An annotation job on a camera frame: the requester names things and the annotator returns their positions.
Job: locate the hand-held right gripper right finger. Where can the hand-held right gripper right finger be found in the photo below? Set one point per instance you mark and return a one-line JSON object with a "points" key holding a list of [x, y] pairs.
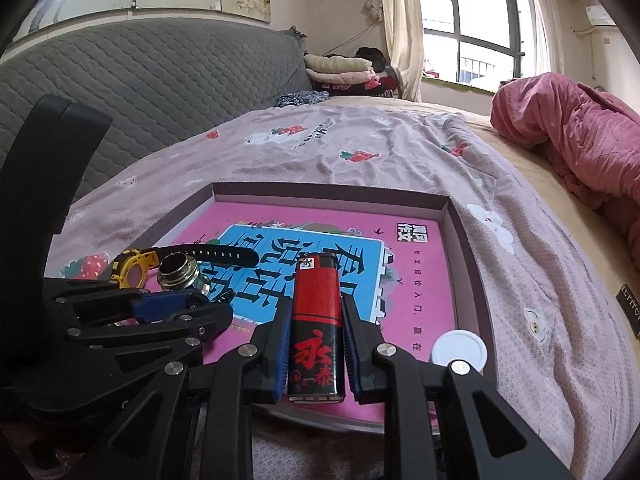
{"points": [[352, 360]]}

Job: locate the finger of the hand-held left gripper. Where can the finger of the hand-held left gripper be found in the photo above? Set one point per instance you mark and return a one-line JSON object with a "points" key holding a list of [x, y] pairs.
{"points": [[150, 332], [167, 305]]}

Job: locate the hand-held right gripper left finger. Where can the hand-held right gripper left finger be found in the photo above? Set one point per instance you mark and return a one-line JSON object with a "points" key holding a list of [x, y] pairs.
{"points": [[280, 360]]}

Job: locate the small glass jar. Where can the small glass jar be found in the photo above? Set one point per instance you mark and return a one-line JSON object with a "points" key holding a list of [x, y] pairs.
{"points": [[175, 272]]}

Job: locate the black and red lighter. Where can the black and red lighter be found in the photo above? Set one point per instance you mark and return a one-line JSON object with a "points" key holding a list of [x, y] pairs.
{"points": [[317, 310]]}

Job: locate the white round cap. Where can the white round cap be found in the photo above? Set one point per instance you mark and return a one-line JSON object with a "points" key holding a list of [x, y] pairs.
{"points": [[457, 347]]}

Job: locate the grey cardboard box tray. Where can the grey cardboard box tray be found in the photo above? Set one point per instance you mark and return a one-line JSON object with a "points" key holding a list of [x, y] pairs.
{"points": [[465, 270]]}

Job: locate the black and yellow wristwatch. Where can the black and yellow wristwatch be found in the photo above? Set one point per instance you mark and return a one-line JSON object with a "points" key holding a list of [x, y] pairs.
{"points": [[132, 262]]}

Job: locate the pink and blue book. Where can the pink and blue book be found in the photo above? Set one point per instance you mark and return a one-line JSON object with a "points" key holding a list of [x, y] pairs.
{"points": [[410, 285]]}

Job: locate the grey quilted headboard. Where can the grey quilted headboard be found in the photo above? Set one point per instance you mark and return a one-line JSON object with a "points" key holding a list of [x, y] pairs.
{"points": [[175, 85]]}

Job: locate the strawberry printed pink blanket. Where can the strawberry printed pink blanket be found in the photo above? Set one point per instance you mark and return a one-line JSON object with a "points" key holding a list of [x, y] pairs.
{"points": [[350, 150]]}

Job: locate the blue patterned cloth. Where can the blue patterned cloth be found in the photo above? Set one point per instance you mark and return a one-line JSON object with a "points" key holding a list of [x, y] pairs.
{"points": [[300, 98]]}

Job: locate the pink folded blanket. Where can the pink folded blanket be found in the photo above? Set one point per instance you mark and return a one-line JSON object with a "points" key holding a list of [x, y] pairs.
{"points": [[340, 78]]}

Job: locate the dark clothes pile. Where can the dark clothes pile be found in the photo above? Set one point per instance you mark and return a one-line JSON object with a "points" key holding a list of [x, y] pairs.
{"points": [[385, 80]]}

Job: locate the black strip with gold print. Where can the black strip with gold print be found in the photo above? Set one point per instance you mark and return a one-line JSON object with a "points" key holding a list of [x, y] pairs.
{"points": [[631, 310]]}

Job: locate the cream folded blanket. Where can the cream folded blanket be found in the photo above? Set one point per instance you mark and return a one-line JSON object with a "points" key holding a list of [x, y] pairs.
{"points": [[335, 63]]}

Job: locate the pink quilt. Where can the pink quilt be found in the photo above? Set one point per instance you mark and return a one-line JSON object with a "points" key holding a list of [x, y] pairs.
{"points": [[575, 125]]}

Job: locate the cream curtain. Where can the cream curtain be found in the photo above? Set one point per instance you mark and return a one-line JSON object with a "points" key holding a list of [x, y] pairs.
{"points": [[400, 25], [542, 25]]}

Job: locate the black framed window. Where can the black framed window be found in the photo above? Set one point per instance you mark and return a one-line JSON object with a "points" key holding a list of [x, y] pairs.
{"points": [[480, 20]]}

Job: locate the white air conditioner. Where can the white air conditioner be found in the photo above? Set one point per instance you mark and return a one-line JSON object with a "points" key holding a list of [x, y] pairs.
{"points": [[600, 16]]}

